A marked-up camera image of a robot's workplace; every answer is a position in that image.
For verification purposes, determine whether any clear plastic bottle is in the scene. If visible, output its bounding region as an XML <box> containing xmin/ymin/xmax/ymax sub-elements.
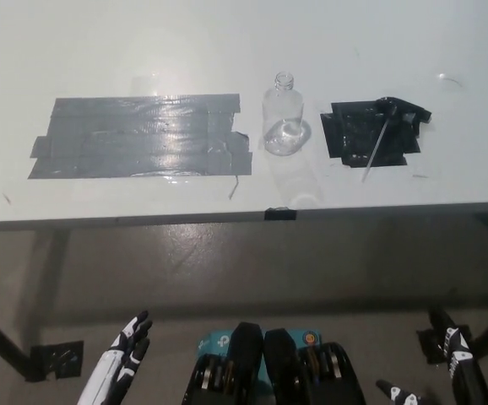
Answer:
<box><xmin>261</xmin><ymin>72</ymin><xmax>306</xmax><ymax>157</ymax></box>

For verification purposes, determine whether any teal cardboard box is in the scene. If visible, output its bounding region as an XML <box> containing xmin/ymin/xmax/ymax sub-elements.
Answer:
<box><xmin>196</xmin><ymin>328</ymin><xmax>323</xmax><ymax>383</ymax></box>

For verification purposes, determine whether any black spray trigger lid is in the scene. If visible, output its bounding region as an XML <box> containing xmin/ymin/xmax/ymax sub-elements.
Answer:
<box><xmin>361</xmin><ymin>95</ymin><xmax>434</xmax><ymax>183</ymax></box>

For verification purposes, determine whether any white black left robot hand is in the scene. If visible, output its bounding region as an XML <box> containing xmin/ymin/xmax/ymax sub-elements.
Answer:
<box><xmin>77</xmin><ymin>310</ymin><xmax>155</xmax><ymax>405</ymax></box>

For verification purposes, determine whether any grey duct tape patch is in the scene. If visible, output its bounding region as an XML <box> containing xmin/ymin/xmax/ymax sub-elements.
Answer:
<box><xmin>27</xmin><ymin>93</ymin><xmax>254</xmax><ymax>181</ymax></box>

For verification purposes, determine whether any black ribbed robot body block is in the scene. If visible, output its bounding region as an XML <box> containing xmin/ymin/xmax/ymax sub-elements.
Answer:
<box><xmin>180</xmin><ymin>321</ymin><xmax>267</xmax><ymax>405</ymax></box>
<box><xmin>263</xmin><ymin>327</ymin><xmax>366</xmax><ymax>405</ymax></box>

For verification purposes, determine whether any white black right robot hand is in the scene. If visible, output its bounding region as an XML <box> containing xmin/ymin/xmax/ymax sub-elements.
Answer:
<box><xmin>374</xmin><ymin>309</ymin><xmax>488</xmax><ymax>405</ymax></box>

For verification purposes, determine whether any small black tape piece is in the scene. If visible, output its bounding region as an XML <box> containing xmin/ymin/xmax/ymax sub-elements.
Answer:
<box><xmin>263</xmin><ymin>207</ymin><xmax>298</xmax><ymax>222</ymax></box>

